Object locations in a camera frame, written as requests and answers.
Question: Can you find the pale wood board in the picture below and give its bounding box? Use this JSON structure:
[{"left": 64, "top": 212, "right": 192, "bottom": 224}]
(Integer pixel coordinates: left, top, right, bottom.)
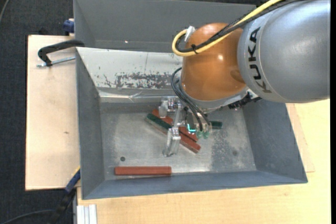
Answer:
[{"left": 25, "top": 34, "right": 82, "bottom": 191}]

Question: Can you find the red-brown flat block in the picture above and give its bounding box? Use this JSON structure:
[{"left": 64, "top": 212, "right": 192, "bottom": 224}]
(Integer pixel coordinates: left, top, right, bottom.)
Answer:
[
  {"left": 114, "top": 166, "right": 173, "bottom": 177},
  {"left": 151, "top": 109, "right": 202, "bottom": 155}
]

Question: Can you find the grey metal bin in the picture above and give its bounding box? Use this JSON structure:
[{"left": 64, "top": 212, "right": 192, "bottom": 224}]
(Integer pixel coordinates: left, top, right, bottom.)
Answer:
[{"left": 72, "top": 0, "right": 309, "bottom": 200}]

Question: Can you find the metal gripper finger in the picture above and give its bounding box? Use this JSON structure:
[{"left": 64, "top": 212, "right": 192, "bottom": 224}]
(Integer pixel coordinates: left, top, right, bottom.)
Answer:
[
  {"left": 158, "top": 97, "right": 182, "bottom": 118},
  {"left": 162, "top": 126, "right": 182, "bottom": 158}
]

